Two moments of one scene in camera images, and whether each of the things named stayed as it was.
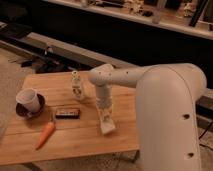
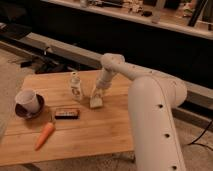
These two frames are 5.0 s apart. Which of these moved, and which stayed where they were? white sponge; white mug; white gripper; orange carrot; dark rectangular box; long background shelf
Moved: white gripper; white sponge
Stayed: long background shelf; orange carrot; dark rectangular box; white mug
